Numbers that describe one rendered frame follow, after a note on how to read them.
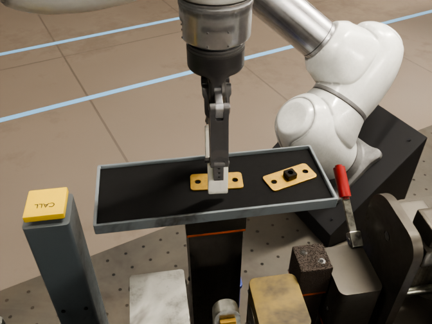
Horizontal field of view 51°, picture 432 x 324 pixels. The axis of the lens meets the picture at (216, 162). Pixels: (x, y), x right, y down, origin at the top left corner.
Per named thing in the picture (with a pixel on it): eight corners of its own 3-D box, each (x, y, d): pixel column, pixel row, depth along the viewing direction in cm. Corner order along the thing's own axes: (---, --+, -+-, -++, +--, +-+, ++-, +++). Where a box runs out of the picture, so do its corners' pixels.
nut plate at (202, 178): (190, 191, 71) (190, 186, 70) (189, 175, 74) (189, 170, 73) (243, 188, 71) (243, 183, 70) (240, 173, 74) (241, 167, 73)
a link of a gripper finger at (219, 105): (225, 72, 60) (228, 77, 55) (225, 111, 61) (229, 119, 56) (207, 73, 60) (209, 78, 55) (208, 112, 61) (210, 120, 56)
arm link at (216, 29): (177, 8, 50) (180, 57, 53) (259, 6, 50) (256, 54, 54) (177, -19, 57) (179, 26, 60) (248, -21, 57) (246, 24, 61)
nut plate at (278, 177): (273, 192, 71) (274, 187, 70) (261, 178, 73) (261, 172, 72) (317, 177, 73) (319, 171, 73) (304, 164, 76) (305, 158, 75)
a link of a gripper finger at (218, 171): (223, 148, 63) (225, 162, 61) (223, 175, 66) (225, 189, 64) (213, 149, 63) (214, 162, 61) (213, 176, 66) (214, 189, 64)
